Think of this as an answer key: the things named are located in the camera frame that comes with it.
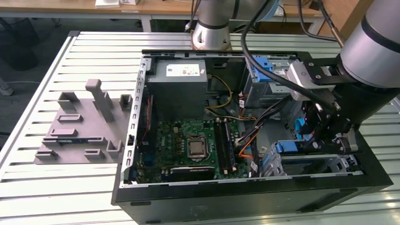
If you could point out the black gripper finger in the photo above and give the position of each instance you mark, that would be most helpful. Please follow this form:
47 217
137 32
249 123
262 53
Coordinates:
317 124
331 145

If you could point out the hard disk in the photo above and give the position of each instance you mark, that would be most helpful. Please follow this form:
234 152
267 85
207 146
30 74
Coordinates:
286 146

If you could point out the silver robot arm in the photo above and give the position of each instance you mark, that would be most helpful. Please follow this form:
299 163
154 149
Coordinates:
213 23

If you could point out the metal disk bay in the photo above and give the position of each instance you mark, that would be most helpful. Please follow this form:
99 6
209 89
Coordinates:
306 157

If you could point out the metal drive cage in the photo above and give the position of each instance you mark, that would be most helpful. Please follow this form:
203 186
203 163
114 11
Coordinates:
259 93

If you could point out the blue plastic drive latch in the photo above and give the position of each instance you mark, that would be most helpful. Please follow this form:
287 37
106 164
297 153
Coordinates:
263 76

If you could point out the black RAM slot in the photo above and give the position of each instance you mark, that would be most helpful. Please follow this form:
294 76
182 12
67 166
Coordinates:
221 145
230 145

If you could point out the CPU socket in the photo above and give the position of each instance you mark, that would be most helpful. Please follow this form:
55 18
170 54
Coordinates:
207 147

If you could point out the wooden cabinet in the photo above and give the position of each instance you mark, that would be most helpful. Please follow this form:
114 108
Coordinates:
353 14

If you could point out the silver CPU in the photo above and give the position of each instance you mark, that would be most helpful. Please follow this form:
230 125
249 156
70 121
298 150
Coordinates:
197 148

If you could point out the black PC case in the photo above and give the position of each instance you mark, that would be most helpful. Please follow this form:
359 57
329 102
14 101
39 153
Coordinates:
219 201

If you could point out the green motherboard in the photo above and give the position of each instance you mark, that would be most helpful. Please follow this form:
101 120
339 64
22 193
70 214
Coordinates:
175 131

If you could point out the black graphics card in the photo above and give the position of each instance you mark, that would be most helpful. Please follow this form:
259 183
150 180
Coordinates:
191 173

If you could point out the grey power supply unit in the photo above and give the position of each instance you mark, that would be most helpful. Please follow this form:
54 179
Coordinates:
175 98

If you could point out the grey parts rack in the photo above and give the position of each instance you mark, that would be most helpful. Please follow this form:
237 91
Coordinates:
85 131

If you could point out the small white labelled box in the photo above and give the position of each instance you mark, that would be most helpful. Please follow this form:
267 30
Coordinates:
130 2

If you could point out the white cardboard box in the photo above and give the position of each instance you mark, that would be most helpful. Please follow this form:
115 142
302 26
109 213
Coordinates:
107 3

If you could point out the wooden desk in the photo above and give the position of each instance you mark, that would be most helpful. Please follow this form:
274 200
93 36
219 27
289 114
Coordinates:
78 9

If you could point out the black office chair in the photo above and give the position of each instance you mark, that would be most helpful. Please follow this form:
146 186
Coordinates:
19 42

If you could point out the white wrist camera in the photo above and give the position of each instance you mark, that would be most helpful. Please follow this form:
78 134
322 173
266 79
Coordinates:
301 77

